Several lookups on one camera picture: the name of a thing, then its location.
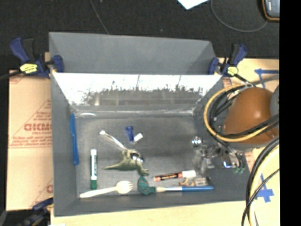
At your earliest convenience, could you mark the green and white marker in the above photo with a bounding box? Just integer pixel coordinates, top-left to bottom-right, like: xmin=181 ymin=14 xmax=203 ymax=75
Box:
xmin=90 ymin=148 xmax=98 ymax=190

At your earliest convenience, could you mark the brown cardboard board, red print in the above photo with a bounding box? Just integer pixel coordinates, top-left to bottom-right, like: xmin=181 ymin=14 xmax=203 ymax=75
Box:
xmin=5 ymin=70 xmax=54 ymax=212

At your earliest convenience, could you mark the teal dotted cloth piece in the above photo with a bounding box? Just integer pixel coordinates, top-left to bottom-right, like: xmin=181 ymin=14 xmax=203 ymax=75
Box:
xmin=137 ymin=175 xmax=157 ymax=196

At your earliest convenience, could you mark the blue and white small clip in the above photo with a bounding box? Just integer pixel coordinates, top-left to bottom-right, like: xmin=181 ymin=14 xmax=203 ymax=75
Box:
xmin=125 ymin=125 xmax=144 ymax=144

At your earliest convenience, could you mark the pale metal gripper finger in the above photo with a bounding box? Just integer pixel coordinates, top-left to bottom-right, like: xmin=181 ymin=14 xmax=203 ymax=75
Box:
xmin=192 ymin=150 xmax=214 ymax=175
xmin=191 ymin=136 xmax=212 ymax=152

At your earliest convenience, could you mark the brown rubber ring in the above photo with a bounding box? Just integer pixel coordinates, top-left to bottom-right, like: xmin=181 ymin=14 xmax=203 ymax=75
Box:
xmin=178 ymin=177 xmax=196 ymax=187

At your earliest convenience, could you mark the small clear plastic piece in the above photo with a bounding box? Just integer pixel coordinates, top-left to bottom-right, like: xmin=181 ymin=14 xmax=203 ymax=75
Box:
xmin=195 ymin=177 xmax=212 ymax=186

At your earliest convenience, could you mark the blue plastic knife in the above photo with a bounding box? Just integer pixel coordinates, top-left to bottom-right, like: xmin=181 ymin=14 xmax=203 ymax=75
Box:
xmin=69 ymin=113 xmax=80 ymax=166

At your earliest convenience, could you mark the white plastic spork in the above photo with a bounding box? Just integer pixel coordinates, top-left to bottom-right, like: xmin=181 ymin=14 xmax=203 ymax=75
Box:
xmin=79 ymin=180 xmax=134 ymax=199

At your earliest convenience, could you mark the blue handled paintbrush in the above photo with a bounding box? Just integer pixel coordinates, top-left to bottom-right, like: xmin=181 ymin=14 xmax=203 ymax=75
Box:
xmin=155 ymin=185 xmax=215 ymax=194

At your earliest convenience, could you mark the green toy dinosaur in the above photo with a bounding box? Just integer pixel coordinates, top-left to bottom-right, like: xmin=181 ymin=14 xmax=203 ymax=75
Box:
xmin=103 ymin=149 xmax=150 ymax=177

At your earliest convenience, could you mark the grey metal bin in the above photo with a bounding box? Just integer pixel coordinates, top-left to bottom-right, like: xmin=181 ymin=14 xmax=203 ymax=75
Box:
xmin=48 ymin=32 xmax=250 ymax=217

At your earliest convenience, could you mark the orange black marker, white cap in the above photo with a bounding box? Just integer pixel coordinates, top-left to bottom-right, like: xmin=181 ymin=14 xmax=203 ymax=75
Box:
xmin=153 ymin=169 xmax=197 ymax=182

